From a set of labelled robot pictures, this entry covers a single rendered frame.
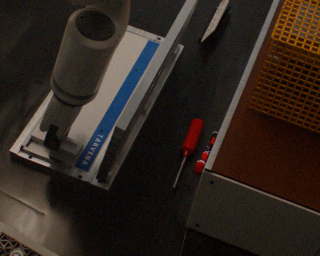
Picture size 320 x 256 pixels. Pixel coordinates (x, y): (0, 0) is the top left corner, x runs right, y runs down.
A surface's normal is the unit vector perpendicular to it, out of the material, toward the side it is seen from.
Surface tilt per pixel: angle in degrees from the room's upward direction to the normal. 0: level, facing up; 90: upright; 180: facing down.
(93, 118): 0
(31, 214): 0
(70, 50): 86
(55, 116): 85
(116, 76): 0
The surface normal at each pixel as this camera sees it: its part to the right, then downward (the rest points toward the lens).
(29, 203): 0.12, -0.62
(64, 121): -0.11, 0.73
